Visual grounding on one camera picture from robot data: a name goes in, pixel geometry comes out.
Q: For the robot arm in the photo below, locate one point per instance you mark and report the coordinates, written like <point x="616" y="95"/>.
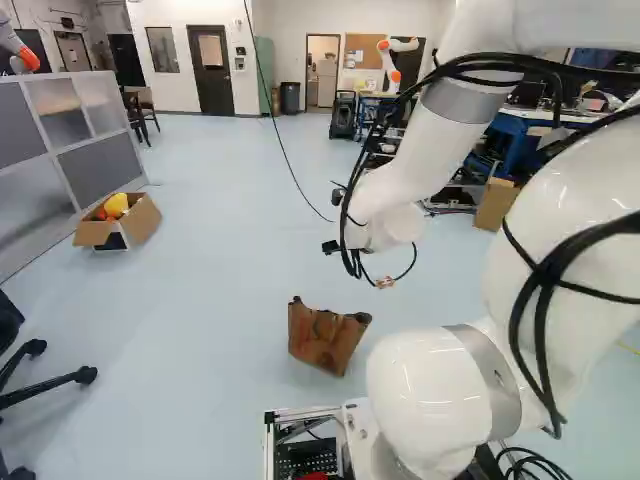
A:
<point x="445" y="400"/>

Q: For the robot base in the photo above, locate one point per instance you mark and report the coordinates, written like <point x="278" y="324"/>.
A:
<point x="305" y="450"/>

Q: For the white arm with orange joints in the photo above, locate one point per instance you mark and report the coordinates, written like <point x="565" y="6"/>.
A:
<point x="387" y="60"/>

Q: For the brown paper grocery bag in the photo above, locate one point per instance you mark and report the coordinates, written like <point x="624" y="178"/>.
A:
<point x="320" y="337"/>

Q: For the black cart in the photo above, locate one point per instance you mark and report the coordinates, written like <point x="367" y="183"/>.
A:
<point x="342" y="117"/>

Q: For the dark grey trash bin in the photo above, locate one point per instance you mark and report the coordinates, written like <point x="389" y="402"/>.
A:
<point x="290" y="98"/>

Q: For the green cabinet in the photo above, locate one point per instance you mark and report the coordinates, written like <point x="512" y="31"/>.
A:
<point x="265" y="75"/>

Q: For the small upright cardboard box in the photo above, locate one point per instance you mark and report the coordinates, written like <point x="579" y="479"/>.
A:
<point x="495" y="202"/>

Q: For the open cardboard box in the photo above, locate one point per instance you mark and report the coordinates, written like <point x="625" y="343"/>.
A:
<point x="137" y="222"/>

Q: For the dark door with window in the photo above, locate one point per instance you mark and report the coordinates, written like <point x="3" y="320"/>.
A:
<point x="212" y="85"/>

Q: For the yellow plastic object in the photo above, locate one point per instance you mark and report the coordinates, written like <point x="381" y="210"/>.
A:
<point x="116" y="205"/>

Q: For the blue workbench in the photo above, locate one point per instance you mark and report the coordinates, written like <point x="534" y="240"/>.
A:
<point x="510" y="132"/>

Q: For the dark wooden chair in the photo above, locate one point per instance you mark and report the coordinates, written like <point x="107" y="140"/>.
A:
<point x="141" y="112"/>

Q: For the grey panel partition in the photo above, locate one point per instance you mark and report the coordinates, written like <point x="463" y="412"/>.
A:
<point x="65" y="150"/>

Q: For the black office chair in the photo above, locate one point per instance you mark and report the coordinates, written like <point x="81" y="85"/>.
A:
<point x="35" y="385"/>

